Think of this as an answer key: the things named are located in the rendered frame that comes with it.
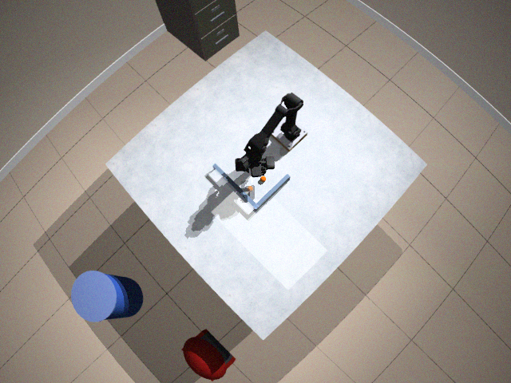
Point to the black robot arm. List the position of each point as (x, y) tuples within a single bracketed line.
[(259, 141)]

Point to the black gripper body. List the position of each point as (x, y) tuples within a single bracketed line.
[(267, 162)]

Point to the clear low wall corner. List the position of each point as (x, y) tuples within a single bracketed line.
[(255, 205)]

